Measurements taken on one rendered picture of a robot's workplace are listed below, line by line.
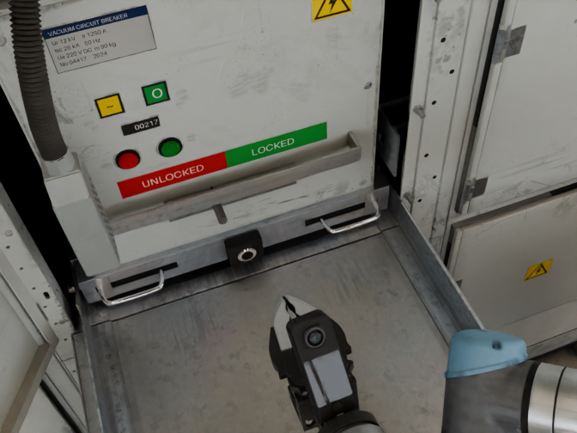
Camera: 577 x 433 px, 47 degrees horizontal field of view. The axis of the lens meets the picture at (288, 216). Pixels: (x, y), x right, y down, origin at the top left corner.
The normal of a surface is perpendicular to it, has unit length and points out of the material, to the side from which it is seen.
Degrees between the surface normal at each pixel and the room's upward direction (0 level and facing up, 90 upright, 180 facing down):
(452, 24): 90
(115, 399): 0
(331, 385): 48
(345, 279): 0
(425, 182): 90
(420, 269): 0
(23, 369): 90
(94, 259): 90
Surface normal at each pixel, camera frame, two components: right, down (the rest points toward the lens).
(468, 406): -0.61, -0.03
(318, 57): 0.34, 0.71
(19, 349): 0.98, 0.10
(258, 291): -0.06, -0.64
